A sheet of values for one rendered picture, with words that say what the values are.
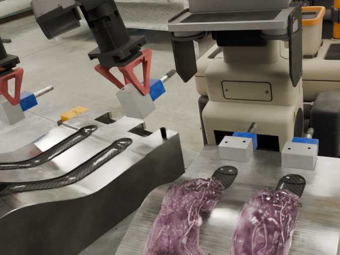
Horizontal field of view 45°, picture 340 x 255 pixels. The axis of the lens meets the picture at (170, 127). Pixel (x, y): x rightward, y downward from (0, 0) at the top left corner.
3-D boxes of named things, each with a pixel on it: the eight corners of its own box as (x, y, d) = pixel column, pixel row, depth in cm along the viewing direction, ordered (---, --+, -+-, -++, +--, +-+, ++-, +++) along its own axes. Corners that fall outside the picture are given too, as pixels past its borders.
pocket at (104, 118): (113, 125, 92) (110, 111, 90) (129, 131, 88) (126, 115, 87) (97, 134, 89) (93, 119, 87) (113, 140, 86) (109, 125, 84)
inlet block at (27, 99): (50, 95, 99) (42, 75, 97) (61, 99, 96) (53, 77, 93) (0, 121, 92) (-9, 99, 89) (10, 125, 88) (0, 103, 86)
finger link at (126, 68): (141, 104, 72) (119, 55, 68) (117, 102, 77) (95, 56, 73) (167, 84, 75) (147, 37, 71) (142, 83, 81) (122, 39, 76)
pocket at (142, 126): (146, 137, 85) (143, 121, 83) (165, 143, 81) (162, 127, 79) (130, 147, 82) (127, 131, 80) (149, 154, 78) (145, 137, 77)
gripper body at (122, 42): (124, 62, 68) (104, 20, 65) (90, 62, 76) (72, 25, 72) (150, 44, 71) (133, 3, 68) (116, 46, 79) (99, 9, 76)
